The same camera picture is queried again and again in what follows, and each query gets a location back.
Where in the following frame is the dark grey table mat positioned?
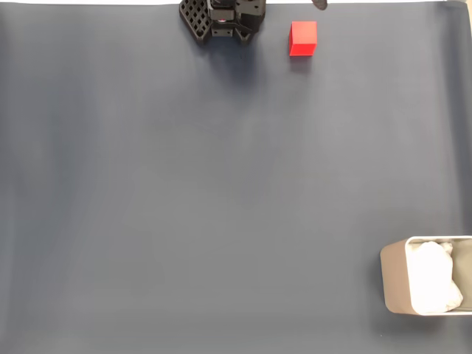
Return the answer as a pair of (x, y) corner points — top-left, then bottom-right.
(0, 2), (472, 354)

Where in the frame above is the white crumpled paper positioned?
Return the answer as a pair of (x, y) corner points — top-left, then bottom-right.
(408, 239), (465, 315)

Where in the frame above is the beige metal box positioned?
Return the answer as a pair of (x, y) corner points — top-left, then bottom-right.
(379, 235), (472, 317)

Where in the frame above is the red cube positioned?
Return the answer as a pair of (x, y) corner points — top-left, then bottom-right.
(288, 21), (318, 58)

